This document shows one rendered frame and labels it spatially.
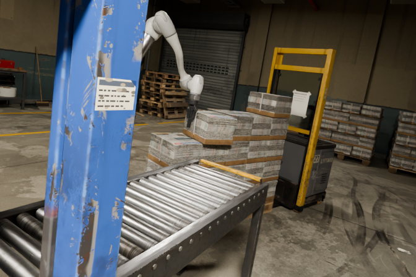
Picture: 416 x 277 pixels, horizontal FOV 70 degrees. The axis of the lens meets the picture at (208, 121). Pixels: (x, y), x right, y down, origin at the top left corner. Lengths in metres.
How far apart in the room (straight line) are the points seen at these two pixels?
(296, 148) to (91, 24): 3.43
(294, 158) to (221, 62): 6.85
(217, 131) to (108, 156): 2.02
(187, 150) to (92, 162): 1.96
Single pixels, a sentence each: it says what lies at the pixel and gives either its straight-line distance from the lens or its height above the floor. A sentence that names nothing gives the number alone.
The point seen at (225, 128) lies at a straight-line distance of 2.43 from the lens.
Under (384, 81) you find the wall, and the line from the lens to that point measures 8.87.
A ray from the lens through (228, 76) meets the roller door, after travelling 9.95.
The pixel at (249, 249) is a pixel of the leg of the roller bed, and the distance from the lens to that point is 1.94.
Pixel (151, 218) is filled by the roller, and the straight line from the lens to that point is 1.21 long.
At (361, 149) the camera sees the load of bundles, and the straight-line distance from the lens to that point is 7.28.
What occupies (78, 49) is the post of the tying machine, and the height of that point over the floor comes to 1.37.
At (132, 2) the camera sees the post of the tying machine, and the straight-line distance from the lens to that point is 0.41.
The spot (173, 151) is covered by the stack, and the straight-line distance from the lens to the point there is 2.27.
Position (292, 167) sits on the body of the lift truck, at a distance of 3.75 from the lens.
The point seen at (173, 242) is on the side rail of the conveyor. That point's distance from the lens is 1.07.
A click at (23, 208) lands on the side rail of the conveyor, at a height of 0.80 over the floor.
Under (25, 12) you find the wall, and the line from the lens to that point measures 8.81.
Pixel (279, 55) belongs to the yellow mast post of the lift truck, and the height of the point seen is 1.76.
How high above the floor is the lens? 1.36
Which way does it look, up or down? 8 degrees down
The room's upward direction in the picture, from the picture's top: 9 degrees clockwise
